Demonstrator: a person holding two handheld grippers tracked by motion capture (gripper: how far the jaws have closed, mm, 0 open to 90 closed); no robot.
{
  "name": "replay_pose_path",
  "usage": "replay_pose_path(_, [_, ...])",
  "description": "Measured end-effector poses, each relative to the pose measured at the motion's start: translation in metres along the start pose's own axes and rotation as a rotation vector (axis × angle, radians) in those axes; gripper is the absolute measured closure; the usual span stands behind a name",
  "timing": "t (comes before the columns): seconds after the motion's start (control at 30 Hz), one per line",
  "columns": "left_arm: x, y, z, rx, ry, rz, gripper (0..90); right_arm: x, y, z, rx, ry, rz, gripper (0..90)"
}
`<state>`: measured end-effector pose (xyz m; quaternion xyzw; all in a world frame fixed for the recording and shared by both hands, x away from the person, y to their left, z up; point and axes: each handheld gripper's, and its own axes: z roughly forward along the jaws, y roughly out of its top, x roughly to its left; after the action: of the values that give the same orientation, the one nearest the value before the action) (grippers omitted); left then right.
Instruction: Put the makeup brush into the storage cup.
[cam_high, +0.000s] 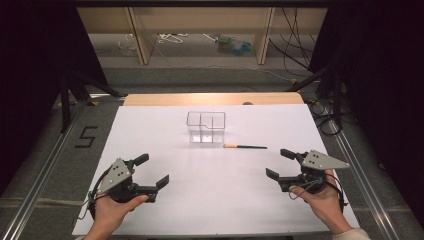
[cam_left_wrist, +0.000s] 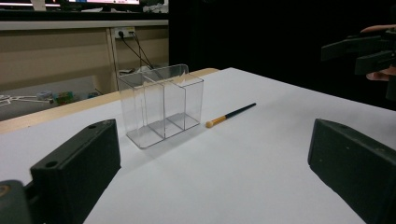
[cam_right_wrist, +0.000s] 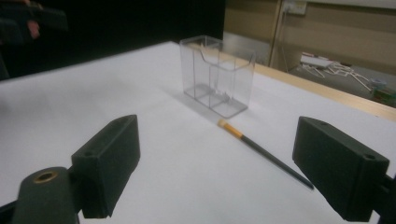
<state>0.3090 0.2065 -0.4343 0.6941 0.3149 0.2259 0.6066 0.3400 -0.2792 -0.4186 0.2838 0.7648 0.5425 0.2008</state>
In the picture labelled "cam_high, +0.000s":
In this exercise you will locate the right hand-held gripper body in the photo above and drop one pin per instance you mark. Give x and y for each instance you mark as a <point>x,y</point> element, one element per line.
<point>316,161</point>

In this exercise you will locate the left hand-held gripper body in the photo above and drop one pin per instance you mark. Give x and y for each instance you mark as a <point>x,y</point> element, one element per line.
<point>115,173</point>

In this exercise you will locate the black pen with tan end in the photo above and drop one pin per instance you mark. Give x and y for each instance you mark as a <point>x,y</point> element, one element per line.
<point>246,146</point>

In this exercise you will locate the clear plastic organizer box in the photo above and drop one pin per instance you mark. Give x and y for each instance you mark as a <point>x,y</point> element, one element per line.
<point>206,128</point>

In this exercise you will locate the person's left hand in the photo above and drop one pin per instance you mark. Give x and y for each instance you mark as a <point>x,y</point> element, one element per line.
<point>110,211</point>

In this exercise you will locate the person's right hand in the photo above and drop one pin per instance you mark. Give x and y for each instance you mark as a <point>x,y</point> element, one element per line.
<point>326,206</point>

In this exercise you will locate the white board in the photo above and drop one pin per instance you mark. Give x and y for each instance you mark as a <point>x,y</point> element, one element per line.
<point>213,186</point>

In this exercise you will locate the black stand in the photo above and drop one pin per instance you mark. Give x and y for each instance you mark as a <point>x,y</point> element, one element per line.
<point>335,96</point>
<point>66,100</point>

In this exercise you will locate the wooden table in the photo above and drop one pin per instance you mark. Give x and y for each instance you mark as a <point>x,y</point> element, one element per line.
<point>213,99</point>

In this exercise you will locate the clear plastic wrap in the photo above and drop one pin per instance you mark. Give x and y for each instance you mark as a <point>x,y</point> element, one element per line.
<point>126,45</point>

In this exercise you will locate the colourful plastic bag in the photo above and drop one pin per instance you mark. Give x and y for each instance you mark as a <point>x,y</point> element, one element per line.
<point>235,45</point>

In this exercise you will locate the white hanger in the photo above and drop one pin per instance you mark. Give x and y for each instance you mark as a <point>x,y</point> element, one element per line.
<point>170,38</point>

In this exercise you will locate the wooden shelf unit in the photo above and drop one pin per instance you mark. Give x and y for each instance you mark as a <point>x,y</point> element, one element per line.
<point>206,20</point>

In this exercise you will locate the metal floor rail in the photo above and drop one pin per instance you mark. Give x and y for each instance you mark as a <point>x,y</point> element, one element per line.
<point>363,186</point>
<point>40,183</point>

